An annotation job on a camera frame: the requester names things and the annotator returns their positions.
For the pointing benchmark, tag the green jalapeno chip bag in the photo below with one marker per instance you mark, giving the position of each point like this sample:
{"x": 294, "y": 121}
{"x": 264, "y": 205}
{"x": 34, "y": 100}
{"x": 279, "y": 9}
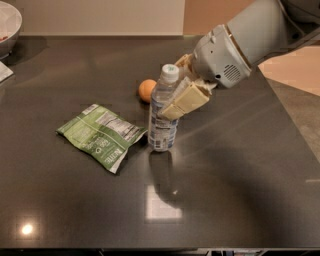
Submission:
{"x": 102, "y": 134}

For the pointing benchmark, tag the orange fruit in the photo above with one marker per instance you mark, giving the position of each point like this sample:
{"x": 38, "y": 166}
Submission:
{"x": 145, "y": 89}

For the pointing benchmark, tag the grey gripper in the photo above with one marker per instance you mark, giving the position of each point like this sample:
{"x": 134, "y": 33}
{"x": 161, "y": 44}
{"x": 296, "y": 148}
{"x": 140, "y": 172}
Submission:
{"x": 218, "y": 58}

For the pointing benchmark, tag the white paper sheet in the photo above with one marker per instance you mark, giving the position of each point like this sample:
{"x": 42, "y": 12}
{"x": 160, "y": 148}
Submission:
{"x": 5, "y": 72}

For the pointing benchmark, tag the white bowl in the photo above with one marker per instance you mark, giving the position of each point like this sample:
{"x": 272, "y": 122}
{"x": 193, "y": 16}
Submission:
{"x": 10, "y": 26}

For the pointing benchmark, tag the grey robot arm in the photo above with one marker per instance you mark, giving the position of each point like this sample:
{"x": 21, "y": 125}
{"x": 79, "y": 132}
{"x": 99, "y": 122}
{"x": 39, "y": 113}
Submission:
{"x": 269, "y": 28}

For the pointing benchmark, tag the clear plastic water bottle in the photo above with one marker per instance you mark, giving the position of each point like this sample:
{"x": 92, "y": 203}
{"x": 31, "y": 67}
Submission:
{"x": 161, "y": 130}

